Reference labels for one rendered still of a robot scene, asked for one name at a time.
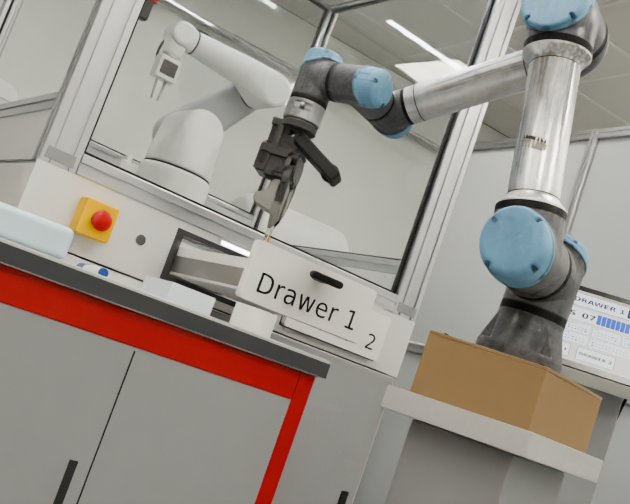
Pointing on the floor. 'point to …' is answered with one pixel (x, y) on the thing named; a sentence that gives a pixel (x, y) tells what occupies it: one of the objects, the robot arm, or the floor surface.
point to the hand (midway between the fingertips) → (275, 223)
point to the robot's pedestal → (476, 458)
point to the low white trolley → (124, 392)
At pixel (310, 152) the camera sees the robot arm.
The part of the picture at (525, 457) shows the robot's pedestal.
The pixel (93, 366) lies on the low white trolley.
